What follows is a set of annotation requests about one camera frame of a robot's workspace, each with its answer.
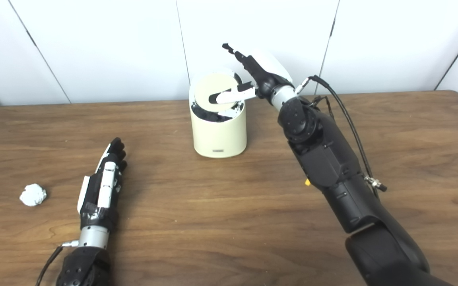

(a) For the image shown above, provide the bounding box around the white paper ball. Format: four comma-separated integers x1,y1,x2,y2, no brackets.
19,184,47,207

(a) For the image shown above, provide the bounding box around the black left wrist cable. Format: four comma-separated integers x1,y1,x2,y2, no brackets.
35,240,79,286

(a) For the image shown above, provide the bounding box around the round cream bin lid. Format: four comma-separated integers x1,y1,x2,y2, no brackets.
194,74,239,113

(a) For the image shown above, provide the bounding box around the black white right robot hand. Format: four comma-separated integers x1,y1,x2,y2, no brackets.
208,43,295,106

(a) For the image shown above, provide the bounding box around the cream-colored cylindrical bin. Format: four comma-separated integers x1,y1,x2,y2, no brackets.
189,71,247,158

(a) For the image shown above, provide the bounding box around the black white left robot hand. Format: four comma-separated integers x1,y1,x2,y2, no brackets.
77,137,128,232

